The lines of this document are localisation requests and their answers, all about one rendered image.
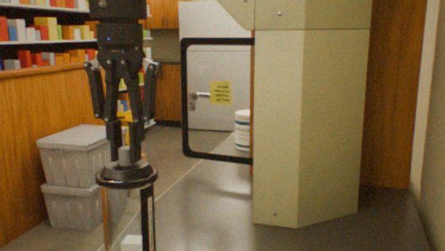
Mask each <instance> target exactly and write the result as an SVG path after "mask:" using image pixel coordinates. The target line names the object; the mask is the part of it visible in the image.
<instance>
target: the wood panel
mask: <svg viewBox="0 0 445 251"><path fill-rule="evenodd" d="M427 8H428V0H372V8H371V18H370V28H369V30H370V38H369V49H368V60H367V69H366V89H365V109H364V120H363V131H362V150H361V160H360V180H359V184H360V185H368V186H376V187H391V188H405V189H409V180H410V173H411V165H412V150H413V136H414V129H415V120H416V107H417V99H418V91H419V84H420V69H421V62H422V54H423V46H424V31H425V23H426V16H427Z"/></svg>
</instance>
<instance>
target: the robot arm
mask: <svg viewBox="0 0 445 251"><path fill-rule="evenodd" d="M88 7H89V18H90V19H99V23H95V28H96V40H97V45H98V47H99V51H98V53H97V55H96V58H95V59H93V60H92V61H86V62H84V63H83V67H84V69H85V70H86V72H87V75H88V80H89V85H90V90H91V98H92V108H93V113H94V117H95V118H99V119H101V120H103V121H104V122H105V124H106V139H107V140H110V153H111V161H112V162H116V161H117V160H118V148H120V147H122V120H120V119H118V118H117V107H118V92H119V84H120V82H121V81H122V79H124V83H125V85H126V89H127V94H128V97H129V101H130V108H131V115H132V119H133V121H132V122H131V123H130V124H129V139H130V163H133V164H135V163H136V162H138V161H139V160H141V142H142V141H144V140H145V123H146V122H148V121H150V120H151V119H154V117H155V103H156V90H157V75H158V72H159V70H160V68H161V64H159V63H154V62H152V61H151V60H149V59H146V55H145V54H144V49H143V46H144V39H143V24H138V20H147V3H146V0H88ZM143 65H144V72H145V84H144V99H143V104H142V99H141V88H140V85H139V83H140V77H139V73H138V72H139V71H140V69H141V68H142V67H143ZM101 67H102V68H103V70H104V71H105V72H106V78H105V83H106V97H105V95H104V90H103V81H102V73H101ZM117 119H118V120H117Z"/></svg>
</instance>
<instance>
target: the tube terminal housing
mask: <svg viewBox="0 0 445 251"><path fill-rule="evenodd" d="M371 8H372V0H256V21H255V29H256V30H270V31H255V65H254V118H253V221H252V223H257V224H264V225H270V226H287V227H292V228H299V227H304V226H309V225H312V224H314V223H320V222H324V221H326V220H330V219H335V218H340V217H342V216H345V215H351V214H355V213H357V210H358V191H359V180H360V160H361V150H362V131H363V120H364V109H365V89H366V69H367V60H368V49H369V38H370V30H369V28H370V18H371Z"/></svg>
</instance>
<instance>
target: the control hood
mask: <svg viewBox="0 0 445 251"><path fill-rule="evenodd" d="M216 1H217V2H218V3H219V4H220V5H221V7H223V8H224V9H225V10H226V12H228V13H229V14H230V16H231V17H232V18H233V19H234V20H235V21H236V22H237V23H238V24H239V25H240V26H241V27H242V28H243V29H244V30H245V31H270V30H256V29H255V21H256V0H216Z"/></svg>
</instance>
